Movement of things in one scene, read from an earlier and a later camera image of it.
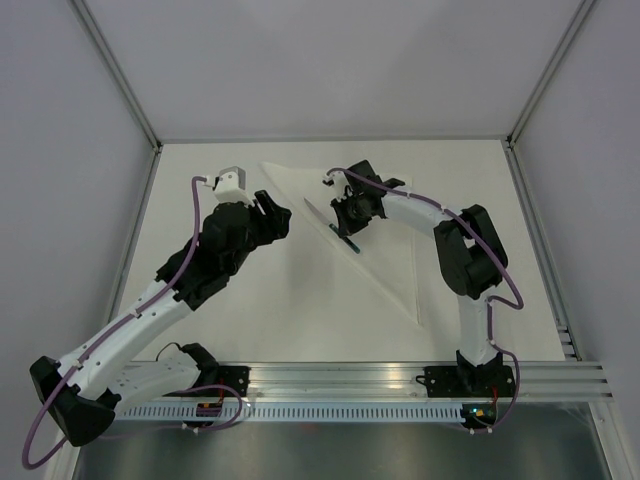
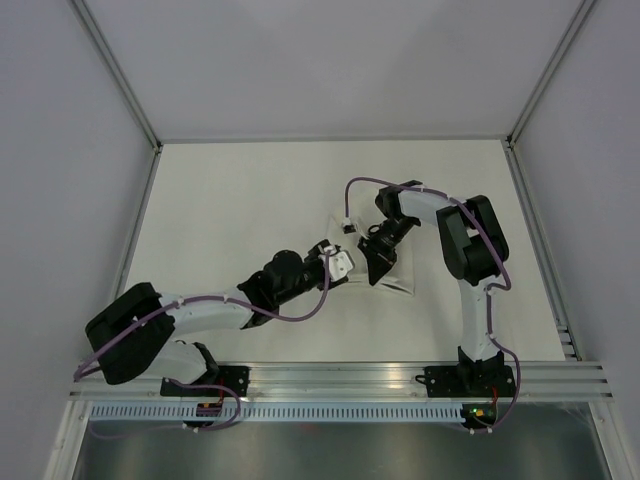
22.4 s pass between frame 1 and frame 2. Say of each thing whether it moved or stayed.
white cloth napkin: moved
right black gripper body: moved
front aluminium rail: stayed
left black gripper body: moved
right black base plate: stayed
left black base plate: stayed
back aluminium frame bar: stayed
